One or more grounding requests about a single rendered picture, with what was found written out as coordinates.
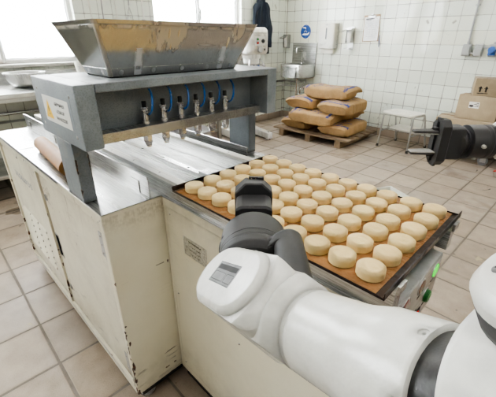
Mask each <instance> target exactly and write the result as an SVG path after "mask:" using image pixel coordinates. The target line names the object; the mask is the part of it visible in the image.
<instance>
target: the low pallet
mask: <svg viewBox="0 0 496 397"><path fill-rule="evenodd" d="M273 127H274V128H279V135H288V134H291V133H294V132H297V133H302V134H305V141H307V142H310V141H313V140H315V139H319V138H324V139H331V140H334V141H335V144H334V148H338V149H340V148H342V147H345V146H347V145H350V144H351V143H355V142H357V141H359V140H361V139H364V138H366V137H368V135H370V134H372V133H375V132H376V130H371V129H367V128H366V129H365V130H364V131H362V132H358V133H357V134H354V135H352V136H349V137H340V136H335V135H328V134H324V133H322V132H321V131H320V130H319V129H318V128H317V127H318V126H317V127H315V128H310V129H302V128H294V127H291V126H287V125H285V124H278V125H275V126H273Z"/></svg>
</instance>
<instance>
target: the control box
mask: <svg viewBox="0 0 496 397"><path fill-rule="evenodd" d="M442 255H443V253H442V252H441V251H438V250H435V249H432V248H431V250H430V251H429V252H428V253H427V254H426V255H425V256H424V257H423V259H422V260H421V261H420V262H419V263H418V264H417V265H416V266H415V268H414V269H413V270H412V271H411V272H410V273H409V274H408V276H407V277H406V278H405V279H407V280H408V282H407V285H406V289H405V290H404V291H403V292H402V293H401V294H400V298H399V301H398V307H401V308H405V304H406V303H407V302H408V301H409V300H411V302H410V305H409V308H408V310H412V311H416V312H417V311H418V310H419V312H418V313H420V312H421V310H422V309H423V308H424V307H425V305H426V304H427V302H423V297H424V294H425V292H426V290H427V289H429V290H431V291H432V289H433V287H434V283H435V279H436V276H437V273H438V271H439V270H438V271H437V273H436V274H435V276H434V277H433V273H434V271H435V268H436V266H437V264H439V265H440V263H441V260H442ZM425 280H426V284H425V286H424V289H423V291H422V292H421V294H420V295H419V291H420V287H421V285H422V283H423V282H424V281H425Z"/></svg>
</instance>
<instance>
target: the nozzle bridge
mask: <svg viewBox="0 0 496 397"><path fill-rule="evenodd" d="M229 79H231V80H232V81H233V83H234V86H235V95H234V98H233V99H232V101H231V102H228V110H222V95H223V90H226V91H227V97H228V100H230V99H231V97H232V84H231V81H230V80H229ZM214 80H217V81H218V83H219V85H220V101H219V102H218V103H217V104H216V105H214V113H209V109H208V97H209V92H210V91H211V92H212V93H213V97H214V102H216V101H217V100H218V96H219V89H218V85H217V83H216V82H215V81H214ZM31 81H32V85H33V88H34V92H35V97H36V100H37V103H38V107H39V112H40V115H41V118H42V122H43V127H44V129H45V130H47V131H48V132H50V133H52V134H54V135H56V138H57V144H58V147H59V151H60V154H61V160H62V163H63V166H64V170H65V175H66V179H67V182H68V188H69V191H70V192H71V193H72V194H73V195H75V196H76V197H77V198H78V199H79V200H81V201H82V202H83V203H88V202H93V201H95V200H98V197H97V193H96V190H95V185H94V179H93V175H92V171H91V164H90V160H89V156H88V152H90V151H93V150H101V149H104V148H105V145H106V144H109V143H116V142H120V141H125V140H129V139H135V138H139V137H143V136H148V135H154V134H158V133H162V132H170V131H174V130H177V129H181V128H189V127H193V126H197V125H200V124H208V123H212V122H216V121H222V120H227V119H229V127H230V143H235V144H238V145H241V146H244V147H248V150H247V153H250V152H254V151H255V119H256V113H273V112H275V110H276V68H271V67H261V66H250V65H236V66H235V67H234V68H233V69H218V70H208V71H197V72H178V73H169V74H158V75H148V76H129V77H119V78H107V77H102V76H94V75H89V74H87V73H86V72H71V73H58V74H50V75H48V74H46V75H33V76H31ZM199 82H203V84H204V86H205V104H204V105H203V106H202V107H200V111H199V112H200V114H199V115H198V116H195V115H194V108H193V100H194V94H198V100H199V104H200V105H201V104H202V103H203V98H204V92H203V87H202V85H201V84H200V83H199ZM183 83H185V84H186V85H187V86H188V89H189V93H190V102H189V106H188V107H187V108H186V109H185V110H184V118H178V113H177V102H178V99H177V96H182V102H183V107H186V105H187V89H186V87H185V86H184V85H183ZM166 86H169V87H170V89H171V92H172V108H171V110H170V111H169V112H168V113H167V114H168V116H167V118H168V120H167V121H161V114H160V104H161V103H160V98H164V99H165V105H166V106H167V109H169V106H170V95H169V91H168V88H167V87H166ZM147 87H149V88H150V89H151V91H152V94H153V98H154V110H153V112H152V113H151V115H150V116H149V117H150V124H143V120H142V114H141V107H142V105H141V101H143V100H144V101H146V107H148V110H149V112H150V110H151V98H150V92H149V91H148V89H147Z"/></svg>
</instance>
